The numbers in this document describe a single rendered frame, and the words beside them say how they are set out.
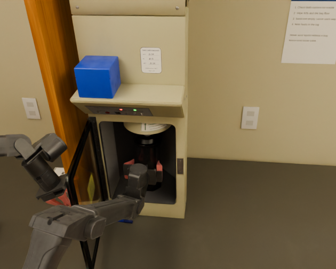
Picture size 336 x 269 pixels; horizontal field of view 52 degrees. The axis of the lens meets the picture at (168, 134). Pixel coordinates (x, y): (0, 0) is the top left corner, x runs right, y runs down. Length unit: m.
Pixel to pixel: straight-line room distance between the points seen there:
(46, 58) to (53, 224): 0.50
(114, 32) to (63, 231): 0.58
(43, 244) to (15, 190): 0.99
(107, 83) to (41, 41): 0.20
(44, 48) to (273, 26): 0.86
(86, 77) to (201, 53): 0.63
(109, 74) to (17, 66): 0.83
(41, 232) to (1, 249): 0.75
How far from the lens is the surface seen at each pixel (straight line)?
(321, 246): 1.39
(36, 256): 0.69
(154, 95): 0.98
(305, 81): 1.55
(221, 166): 1.64
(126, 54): 1.03
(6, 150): 0.99
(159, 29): 0.99
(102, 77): 0.96
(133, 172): 1.10
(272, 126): 1.63
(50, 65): 1.03
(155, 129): 1.16
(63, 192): 1.05
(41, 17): 1.00
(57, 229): 0.68
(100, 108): 1.04
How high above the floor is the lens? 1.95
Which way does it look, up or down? 33 degrees down
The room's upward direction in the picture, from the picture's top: 1 degrees counter-clockwise
